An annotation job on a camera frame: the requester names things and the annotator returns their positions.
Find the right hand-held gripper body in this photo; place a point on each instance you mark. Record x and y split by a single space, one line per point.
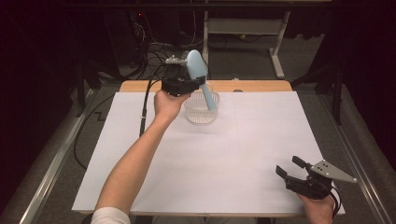
311 186

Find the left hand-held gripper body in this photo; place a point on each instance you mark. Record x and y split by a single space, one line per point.
178 79

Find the light blue plastic scoop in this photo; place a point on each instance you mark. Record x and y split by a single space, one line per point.
196 67

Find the clear plastic basket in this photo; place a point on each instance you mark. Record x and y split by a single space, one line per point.
199 113

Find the person's right hand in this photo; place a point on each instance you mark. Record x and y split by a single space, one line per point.
317 210

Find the person's left hand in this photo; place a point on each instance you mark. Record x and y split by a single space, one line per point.
168 105

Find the wooden table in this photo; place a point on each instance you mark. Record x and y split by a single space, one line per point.
255 86

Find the white table cover board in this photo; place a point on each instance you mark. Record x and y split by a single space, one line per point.
224 161

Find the small yellow ball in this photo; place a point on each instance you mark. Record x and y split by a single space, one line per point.
242 36

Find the black stand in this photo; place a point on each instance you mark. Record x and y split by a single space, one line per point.
84 84
334 90

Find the person's white sleeve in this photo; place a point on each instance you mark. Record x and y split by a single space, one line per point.
110 216

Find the aluminium rail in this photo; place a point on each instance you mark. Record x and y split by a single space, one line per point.
358 155
53 165

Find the white metal desk frame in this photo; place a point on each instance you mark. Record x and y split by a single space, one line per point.
246 25

